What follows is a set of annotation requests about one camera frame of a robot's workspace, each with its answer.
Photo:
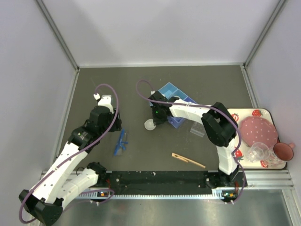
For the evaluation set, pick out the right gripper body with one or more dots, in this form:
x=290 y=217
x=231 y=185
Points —
x=158 y=117

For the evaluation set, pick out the large white evaporating dish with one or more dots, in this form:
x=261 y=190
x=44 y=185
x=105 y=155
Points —
x=150 y=125

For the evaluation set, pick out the blue safety glasses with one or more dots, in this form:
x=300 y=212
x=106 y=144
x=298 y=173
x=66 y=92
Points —
x=121 y=143

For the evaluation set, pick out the clear test tube rack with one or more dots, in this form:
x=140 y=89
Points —
x=198 y=129

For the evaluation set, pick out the wooden test tube clamp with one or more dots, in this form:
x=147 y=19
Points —
x=187 y=160

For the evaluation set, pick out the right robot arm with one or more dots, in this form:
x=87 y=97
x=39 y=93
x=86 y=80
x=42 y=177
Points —
x=220 y=127

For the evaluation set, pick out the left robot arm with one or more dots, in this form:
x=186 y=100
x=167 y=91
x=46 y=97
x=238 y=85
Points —
x=51 y=195

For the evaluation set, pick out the strawberry pattern tray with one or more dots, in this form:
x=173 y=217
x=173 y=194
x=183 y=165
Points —
x=238 y=115

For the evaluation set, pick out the pink plate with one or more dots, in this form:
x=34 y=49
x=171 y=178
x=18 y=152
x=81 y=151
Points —
x=255 y=129

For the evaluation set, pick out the clear plastic cup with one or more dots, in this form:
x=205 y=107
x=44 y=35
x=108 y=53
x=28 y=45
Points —
x=258 y=152

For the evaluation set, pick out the clear glass on tray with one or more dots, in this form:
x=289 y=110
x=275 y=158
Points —
x=273 y=161

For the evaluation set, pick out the red funnel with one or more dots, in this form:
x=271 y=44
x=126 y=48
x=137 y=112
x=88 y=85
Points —
x=284 y=151

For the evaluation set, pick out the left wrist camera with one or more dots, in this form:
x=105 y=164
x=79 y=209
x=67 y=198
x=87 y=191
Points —
x=104 y=100

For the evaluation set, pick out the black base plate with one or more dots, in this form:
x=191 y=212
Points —
x=166 y=182

